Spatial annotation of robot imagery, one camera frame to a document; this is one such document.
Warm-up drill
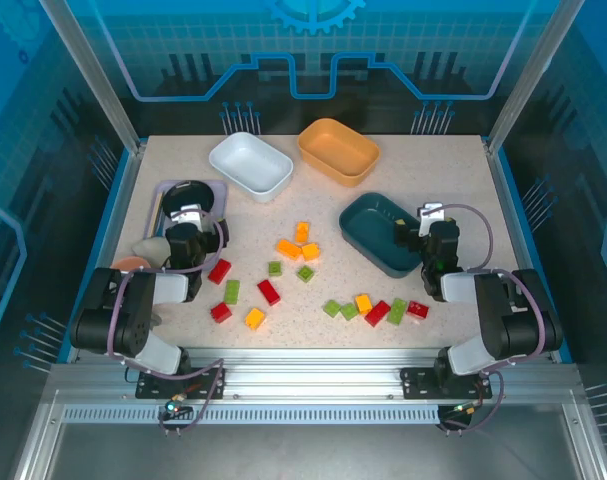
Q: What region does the white plastic container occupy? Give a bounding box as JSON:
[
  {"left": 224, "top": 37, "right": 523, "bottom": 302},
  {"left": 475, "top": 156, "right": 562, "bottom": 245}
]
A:
[{"left": 207, "top": 131, "right": 295, "bottom": 204}]

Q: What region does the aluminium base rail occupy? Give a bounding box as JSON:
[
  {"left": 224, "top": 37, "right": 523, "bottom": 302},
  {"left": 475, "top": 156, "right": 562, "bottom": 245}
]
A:
[{"left": 47, "top": 347, "right": 584, "bottom": 404}]

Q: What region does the grey lumpy object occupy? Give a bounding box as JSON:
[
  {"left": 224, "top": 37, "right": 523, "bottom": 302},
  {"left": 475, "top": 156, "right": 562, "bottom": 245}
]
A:
[{"left": 134, "top": 237, "right": 170, "bottom": 262}]

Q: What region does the aluminium frame post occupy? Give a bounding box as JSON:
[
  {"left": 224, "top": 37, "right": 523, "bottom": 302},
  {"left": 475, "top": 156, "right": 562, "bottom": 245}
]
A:
[
  {"left": 485, "top": 0, "right": 587, "bottom": 154},
  {"left": 37, "top": 0, "right": 147, "bottom": 154}
]

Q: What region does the orange plastic container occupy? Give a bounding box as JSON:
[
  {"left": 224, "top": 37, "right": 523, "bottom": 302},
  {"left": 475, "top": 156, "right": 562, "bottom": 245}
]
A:
[{"left": 296, "top": 117, "right": 382, "bottom": 189}]

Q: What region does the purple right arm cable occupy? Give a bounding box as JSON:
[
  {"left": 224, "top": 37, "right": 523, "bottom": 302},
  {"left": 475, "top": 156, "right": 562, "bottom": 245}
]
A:
[{"left": 440, "top": 202, "right": 547, "bottom": 437}]

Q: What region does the pink plate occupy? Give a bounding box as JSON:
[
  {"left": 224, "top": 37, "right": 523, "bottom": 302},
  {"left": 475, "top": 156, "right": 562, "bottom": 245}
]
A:
[{"left": 110, "top": 255, "right": 152, "bottom": 274}]

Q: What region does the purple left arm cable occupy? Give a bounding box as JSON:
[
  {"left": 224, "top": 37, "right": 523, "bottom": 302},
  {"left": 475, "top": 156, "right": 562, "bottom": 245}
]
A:
[{"left": 106, "top": 208, "right": 230, "bottom": 437}]

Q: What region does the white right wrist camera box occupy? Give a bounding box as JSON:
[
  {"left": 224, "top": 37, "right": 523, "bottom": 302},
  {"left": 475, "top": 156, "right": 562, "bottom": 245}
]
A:
[{"left": 416, "top": 201, "right": 447, "bottom": 236}]

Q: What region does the teal plastic container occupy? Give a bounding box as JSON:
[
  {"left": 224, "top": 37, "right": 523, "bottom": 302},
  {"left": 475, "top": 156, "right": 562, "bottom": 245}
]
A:
[{"left": 338, "top": 192, "right": 427, "bottom": 279}]

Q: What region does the slotted grey cable duct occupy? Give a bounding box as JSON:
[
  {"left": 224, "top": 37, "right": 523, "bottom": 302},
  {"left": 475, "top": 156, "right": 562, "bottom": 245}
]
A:
[{"left": 60, "top": 405, "right": 442, "bottom": 425}]

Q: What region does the black bowl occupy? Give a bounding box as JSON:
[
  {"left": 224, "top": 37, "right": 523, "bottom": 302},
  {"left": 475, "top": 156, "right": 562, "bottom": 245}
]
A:
[{"left": 161, "top": 179, "right": 216, "bottom": 218}]

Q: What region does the red long lego brick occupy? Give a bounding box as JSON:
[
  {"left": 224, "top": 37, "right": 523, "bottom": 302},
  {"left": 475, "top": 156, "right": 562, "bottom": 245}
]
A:
[
  {"left": 363, "top": 300, "right": 392, "bottom": 328},
  {"left": 256, "top": 279, "right": 282, "bottom": 307},
  {"left": 207, "top": 258, "right": 233, "bottom": 286}
]

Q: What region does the aluminium table side rail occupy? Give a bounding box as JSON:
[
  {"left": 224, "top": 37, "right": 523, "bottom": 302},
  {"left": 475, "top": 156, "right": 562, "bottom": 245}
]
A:
[{"left": 482, "top": 139, "right": 570, "bottom": 362}]

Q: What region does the small lit connector board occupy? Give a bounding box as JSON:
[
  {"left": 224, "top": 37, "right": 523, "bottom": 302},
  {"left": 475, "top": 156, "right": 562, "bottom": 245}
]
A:
[
  {"left": 162, "top": 397, "right": 192, "bottom": 419},
  {"left": 442, "top": 401, "right": 477, "bottom": 422}
]

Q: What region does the purple plastic tray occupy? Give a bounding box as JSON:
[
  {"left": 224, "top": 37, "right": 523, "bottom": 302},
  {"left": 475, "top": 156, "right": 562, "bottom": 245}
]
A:
[{"left": 141, "top": 178, "right": 230, "bottom": 239}]

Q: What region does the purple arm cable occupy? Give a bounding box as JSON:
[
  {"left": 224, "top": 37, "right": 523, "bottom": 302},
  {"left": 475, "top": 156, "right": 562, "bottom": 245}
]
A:
[
  {"left": 440, "top": 202, "right": 547, "bottom": 437},
  {"left": 106, "top": 208, "right": 230, "bottom": 437}
]

